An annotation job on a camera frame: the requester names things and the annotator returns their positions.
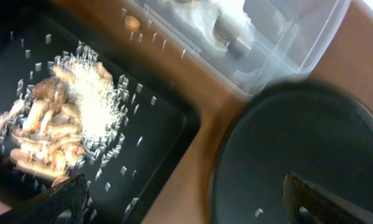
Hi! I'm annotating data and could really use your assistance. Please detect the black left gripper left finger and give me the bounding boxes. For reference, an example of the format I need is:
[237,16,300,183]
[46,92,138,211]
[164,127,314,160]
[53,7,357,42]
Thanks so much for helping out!
[0,174,88,224]

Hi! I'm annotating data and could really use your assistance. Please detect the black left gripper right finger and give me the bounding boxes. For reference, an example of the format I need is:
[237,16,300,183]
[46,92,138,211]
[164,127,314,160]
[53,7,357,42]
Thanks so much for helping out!
[282,172,373,224]

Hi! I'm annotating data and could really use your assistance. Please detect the food scraps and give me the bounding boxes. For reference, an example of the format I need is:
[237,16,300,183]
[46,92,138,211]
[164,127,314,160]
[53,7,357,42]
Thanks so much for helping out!
[0,44,131,185]

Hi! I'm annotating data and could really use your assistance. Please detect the white napkin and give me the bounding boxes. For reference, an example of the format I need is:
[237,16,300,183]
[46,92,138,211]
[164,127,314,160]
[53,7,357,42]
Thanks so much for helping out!
[170,0,256,52]

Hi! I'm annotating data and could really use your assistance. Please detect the gold snack wrapper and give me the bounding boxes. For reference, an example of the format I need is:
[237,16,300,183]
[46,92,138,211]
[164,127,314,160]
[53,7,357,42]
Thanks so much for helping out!
[213,15,254,58]

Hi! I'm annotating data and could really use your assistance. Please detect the clear plastic waste bin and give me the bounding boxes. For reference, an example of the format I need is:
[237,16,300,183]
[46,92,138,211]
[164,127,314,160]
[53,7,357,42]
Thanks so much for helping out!
[132,0,350,96]

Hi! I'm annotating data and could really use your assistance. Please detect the black rectangular tray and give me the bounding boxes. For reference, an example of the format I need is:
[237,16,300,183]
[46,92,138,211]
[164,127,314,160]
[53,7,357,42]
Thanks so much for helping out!
[0,2,200,223]

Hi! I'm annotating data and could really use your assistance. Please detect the round black tray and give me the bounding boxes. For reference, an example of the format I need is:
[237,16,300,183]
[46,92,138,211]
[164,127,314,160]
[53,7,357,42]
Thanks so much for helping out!
[209,81,373,223]

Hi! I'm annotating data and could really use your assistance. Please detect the food crumb on table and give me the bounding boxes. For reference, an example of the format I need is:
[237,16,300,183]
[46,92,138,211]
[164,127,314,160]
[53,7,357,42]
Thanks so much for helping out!
[124,16,140,33]

